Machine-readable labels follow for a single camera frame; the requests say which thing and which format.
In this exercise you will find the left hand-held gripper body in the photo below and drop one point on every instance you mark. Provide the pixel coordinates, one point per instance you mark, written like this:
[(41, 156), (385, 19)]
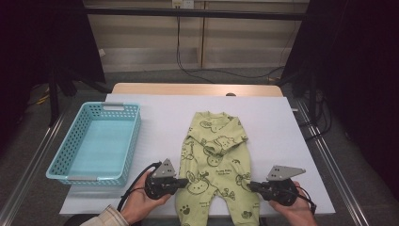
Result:
[(158, 186)]

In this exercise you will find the black stand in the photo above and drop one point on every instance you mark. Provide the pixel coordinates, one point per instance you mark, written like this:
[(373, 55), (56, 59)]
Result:
[(54, 94)]

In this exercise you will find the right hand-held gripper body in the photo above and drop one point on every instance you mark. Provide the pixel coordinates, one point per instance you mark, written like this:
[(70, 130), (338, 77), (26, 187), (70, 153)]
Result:
[(280, 191)]

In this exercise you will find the metal floor rail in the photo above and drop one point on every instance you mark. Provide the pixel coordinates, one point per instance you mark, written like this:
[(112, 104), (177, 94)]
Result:
[(332, 150), (31, 163)]

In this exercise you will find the green printed baby romper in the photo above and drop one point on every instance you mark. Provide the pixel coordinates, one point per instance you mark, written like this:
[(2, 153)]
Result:
[(216, 157)]

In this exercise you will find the light blue plastic basket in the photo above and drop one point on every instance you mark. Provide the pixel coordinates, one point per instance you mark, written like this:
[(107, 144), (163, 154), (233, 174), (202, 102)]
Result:
[(100, 147)]

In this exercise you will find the black horizontal bar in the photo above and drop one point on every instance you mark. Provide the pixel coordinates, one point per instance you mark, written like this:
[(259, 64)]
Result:
[(194, 13)]

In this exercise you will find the black curtain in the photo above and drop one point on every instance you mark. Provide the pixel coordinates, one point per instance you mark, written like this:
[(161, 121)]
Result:
[(40, 37), (360, 62)]

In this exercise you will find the person's left hand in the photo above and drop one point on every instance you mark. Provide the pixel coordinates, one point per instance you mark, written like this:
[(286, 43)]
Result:
[(138, 204)]

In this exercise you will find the person's right hand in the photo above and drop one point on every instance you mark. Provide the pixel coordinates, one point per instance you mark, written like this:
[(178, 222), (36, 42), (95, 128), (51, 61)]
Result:
[(298, 213)]

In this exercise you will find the wooden table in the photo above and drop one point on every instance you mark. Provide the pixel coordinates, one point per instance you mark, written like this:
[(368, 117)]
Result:
[(188, 89)]

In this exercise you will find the small white wall plate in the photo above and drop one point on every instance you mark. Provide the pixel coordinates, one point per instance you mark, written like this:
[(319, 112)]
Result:
[(102, 52)]

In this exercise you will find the white wall socket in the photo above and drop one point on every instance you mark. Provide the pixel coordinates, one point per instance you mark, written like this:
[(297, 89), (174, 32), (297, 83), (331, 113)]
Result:
[(182, 3)]

